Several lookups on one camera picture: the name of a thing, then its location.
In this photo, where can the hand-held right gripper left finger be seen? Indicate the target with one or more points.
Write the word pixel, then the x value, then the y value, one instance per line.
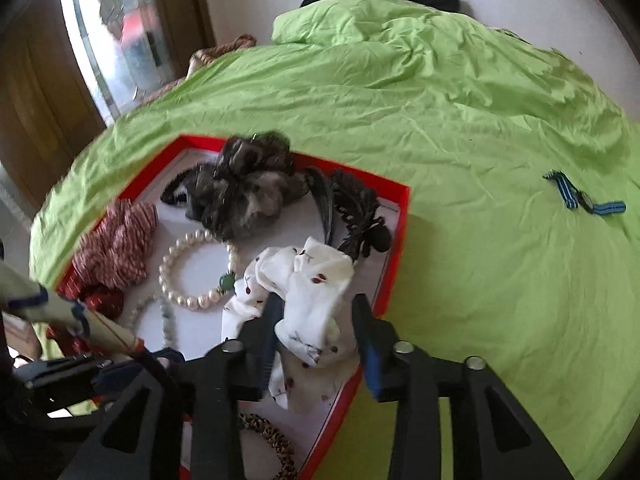
pixel 270 332

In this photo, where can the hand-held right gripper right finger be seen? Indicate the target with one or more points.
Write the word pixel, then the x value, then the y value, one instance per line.
pixel 369 352

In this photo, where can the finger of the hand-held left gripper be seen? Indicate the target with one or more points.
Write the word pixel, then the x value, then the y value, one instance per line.
pixel 65 372
pixel 170 355

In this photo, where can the white cherry print scrunchie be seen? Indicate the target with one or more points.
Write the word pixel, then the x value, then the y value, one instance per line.
pixel 310 290

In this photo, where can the red rimmed white tray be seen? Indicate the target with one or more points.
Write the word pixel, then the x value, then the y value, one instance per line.
pixel 310 230

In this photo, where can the red white striped scrunchie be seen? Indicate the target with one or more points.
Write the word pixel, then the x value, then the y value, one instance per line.
pixel 117 245

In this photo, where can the black hair claw clip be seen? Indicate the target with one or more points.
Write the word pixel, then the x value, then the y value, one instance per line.
pixel 357 210

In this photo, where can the dark red scrunchie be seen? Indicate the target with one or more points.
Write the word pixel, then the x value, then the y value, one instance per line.
pixel 100 302

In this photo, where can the grey furry scrunchie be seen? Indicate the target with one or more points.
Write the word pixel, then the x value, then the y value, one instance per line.
pixel 250 190

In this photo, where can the green bed sheet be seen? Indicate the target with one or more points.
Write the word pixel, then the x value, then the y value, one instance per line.
pixel 450 135

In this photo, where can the wooden door with frosted glass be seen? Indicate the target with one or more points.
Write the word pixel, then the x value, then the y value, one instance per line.
pixel 45 90

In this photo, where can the brown woven cloth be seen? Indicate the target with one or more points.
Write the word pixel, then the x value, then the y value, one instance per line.
pixel 220 52

